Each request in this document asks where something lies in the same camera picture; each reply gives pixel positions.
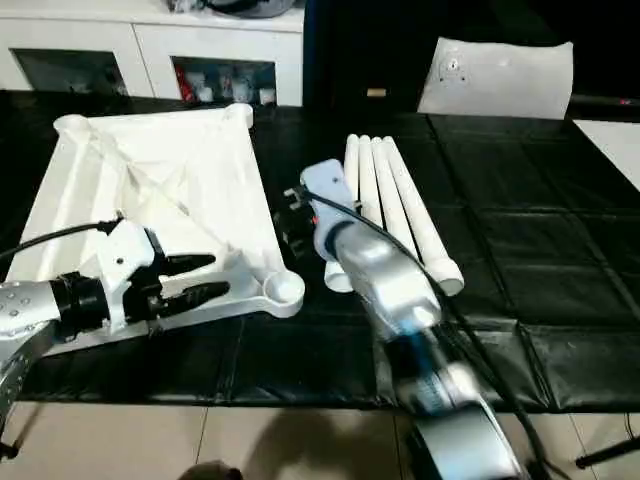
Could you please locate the white flat board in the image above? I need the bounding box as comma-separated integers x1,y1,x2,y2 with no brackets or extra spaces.
572,118,640,194

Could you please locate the white glass-door cabinet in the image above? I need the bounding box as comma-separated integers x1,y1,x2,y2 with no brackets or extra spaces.
0,14,305,107

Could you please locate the grey bag black handle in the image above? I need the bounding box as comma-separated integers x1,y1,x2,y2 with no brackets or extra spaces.
207,0,304,19

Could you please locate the white plastic table leg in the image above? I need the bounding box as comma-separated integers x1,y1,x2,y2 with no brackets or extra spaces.
323,133,362,294
371,135,426,266
381,134,465,297
357,134,389,231

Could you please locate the black work mat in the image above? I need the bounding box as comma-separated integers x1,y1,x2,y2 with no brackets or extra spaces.
0,89,640,414

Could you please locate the black bar red light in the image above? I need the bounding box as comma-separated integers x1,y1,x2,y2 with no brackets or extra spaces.
569,93,640,109

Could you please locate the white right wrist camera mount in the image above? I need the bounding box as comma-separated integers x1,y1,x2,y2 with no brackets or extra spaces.
299,158,361,261

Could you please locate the black tripod leg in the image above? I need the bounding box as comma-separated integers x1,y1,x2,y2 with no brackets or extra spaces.
574,435,640,470

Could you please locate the black tall cabinet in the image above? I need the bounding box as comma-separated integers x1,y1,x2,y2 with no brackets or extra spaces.
303,0,441,109

